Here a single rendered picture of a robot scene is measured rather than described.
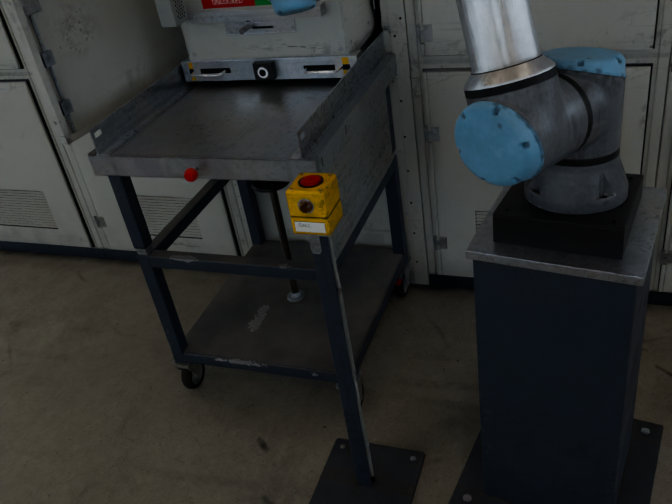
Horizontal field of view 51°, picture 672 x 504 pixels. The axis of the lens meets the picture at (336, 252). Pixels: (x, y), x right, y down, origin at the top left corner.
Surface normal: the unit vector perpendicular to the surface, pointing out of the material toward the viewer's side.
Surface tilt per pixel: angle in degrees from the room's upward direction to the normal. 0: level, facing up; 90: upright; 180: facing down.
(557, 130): 73
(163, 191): 90
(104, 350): 0
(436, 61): 90
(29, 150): 90
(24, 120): 90
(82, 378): 0
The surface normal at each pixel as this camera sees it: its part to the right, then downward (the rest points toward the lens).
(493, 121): -0.72, 0.48
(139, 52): 0.88, 0.15
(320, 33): -0.32, 0.56
